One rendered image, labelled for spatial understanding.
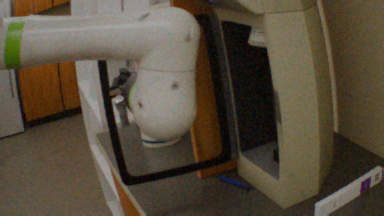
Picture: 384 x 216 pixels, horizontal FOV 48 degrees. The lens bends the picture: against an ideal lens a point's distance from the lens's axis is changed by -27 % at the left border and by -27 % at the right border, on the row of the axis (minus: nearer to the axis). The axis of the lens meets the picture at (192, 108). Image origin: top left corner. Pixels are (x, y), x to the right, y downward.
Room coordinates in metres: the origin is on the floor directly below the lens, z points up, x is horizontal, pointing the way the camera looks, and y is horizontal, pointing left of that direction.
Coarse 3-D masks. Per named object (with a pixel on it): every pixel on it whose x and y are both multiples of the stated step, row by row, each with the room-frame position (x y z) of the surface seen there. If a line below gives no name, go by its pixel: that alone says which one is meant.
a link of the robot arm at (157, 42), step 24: (48, 24) 0.93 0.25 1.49; (72, 24) 0.93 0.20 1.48; (96, 24) 0.93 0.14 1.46; (120, 24) 0.93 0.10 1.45; (144, 24) 0.92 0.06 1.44; (168, 24) 0.92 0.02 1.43; (192, 24) 0.94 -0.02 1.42; (24, 48) 0.91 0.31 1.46; (48, 48) 0.91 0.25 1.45; (72, 48) 0.92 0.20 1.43; (96, 48) 0.92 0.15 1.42; (120, 48) 0.92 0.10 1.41; (144, 48) 0.92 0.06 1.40; (168, 48) 0.91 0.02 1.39; (192, 48) 0.93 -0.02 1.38
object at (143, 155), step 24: (120, 96) 1.32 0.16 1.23; (120, 120) 1.32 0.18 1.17; (216, 120) 1.39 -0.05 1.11; (120, 144) 1.31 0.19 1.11; (144, 144) 1.33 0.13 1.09; (168, 144) 1.35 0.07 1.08; (192, 144) 1.37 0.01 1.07; (216, 144) 1.38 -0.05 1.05; (144, 168) 1.33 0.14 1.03; (168, 168) 1.35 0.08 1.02
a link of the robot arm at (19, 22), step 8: (24, 16) 0.96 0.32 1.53; (8, 24) 0.92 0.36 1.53; (16, 24) 0.92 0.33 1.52; (24, 24) 0.93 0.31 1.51; (0, 32) 0.91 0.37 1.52; (8, 32) 0.91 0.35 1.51; (16, 32) 0.91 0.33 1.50; (0, 40) 0.90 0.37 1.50; (8, 40) 0.90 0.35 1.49; (16, 40) 0.90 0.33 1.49; (0, 48) 0.90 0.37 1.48; (8, 48) 0.90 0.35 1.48; (16, 48) 0.90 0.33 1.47; (0, 56) 0.90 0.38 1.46; (8, 56) 0.91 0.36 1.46; (16, 56) 0.91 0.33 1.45; (0, 64) 0.91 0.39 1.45; (8, 64) 0.92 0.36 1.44; (16, 64) 0.92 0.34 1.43
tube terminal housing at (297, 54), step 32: (288, 0) 1.12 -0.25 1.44; (288, 32) 1.12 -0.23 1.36; (320, 32) 1.27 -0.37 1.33; (288, 64) 1.11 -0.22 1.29; (320, 64) 1.21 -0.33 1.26; (288, 96) 1.11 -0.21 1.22; (320, 96) 1.17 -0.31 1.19; (288, 128) 1.11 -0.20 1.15; (320, 128) 1.15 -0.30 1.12; (288, 160) 1.11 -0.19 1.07; (320, 160) 1.14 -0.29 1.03; (288, 192) 1.11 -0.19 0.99
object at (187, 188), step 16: (336, 144) 1.44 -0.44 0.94; (352, 144) 1.40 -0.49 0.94; (112, 160) 1.67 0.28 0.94; (336, 160) 1.32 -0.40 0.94; (352, 160) 1.28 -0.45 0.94; (368, 160) 1.24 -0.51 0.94; (176, 176) 1.47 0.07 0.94; (192, 176) 1.45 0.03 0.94; (208, 176) 1.43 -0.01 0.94; (224, 176) 1.41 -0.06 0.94; (240, 176) 1.39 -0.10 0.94; (336, 176) 1.20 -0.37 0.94; (352, 176) 1.17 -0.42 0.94; (128, 192) 1.40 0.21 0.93; (144, 192) 1.37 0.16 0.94; (160, 192) 1.36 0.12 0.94; (176, 192) 1.35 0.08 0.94; (192, 192) 1.34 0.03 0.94; (208, 192) 1.32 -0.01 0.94; (224, 192) 1.30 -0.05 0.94; (240, 192) 1.28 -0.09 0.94; (256, 192) 1.25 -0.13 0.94; (320, 192) 1.14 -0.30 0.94; (368, 192) 1.03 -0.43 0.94; (144, 208) 1.26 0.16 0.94; (160, 208) 1.25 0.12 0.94; (176, 208) 1.24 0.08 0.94; (192, 208) 1.23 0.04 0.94; (208, 208) 1.21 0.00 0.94; (224, 208) 1.20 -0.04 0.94; (240, 208) 1.17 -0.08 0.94; (256, 208) 1.15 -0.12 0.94; (272, 208) 1.13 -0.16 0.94; (288, 208) 1.10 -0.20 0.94; (304, 208) 1.07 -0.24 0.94; (352, 208) 0.98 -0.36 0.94; (368, 208) 0.94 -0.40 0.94
